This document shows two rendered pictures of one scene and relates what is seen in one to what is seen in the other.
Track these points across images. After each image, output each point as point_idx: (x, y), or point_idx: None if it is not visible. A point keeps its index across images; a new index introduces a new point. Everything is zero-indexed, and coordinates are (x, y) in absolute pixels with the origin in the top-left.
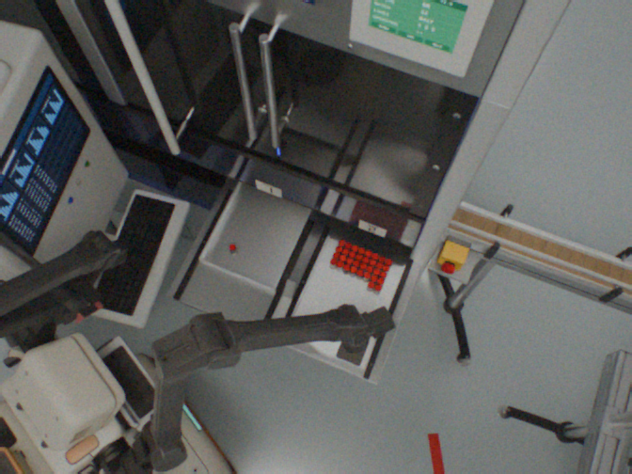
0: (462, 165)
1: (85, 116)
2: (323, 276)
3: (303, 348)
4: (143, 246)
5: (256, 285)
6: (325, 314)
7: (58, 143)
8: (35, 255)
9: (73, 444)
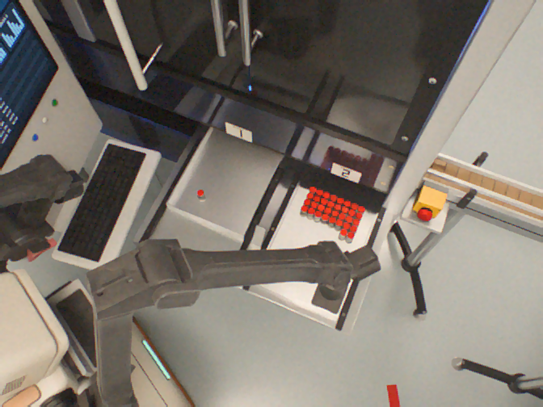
0: (467, 73)
1: (52, 50)
2: (293, 224)
3: (271, 297)
4: (112, 193)
5: (224, 232)
6: (304, 249)
7: (18, 71)
8: None
9: (12, 395)
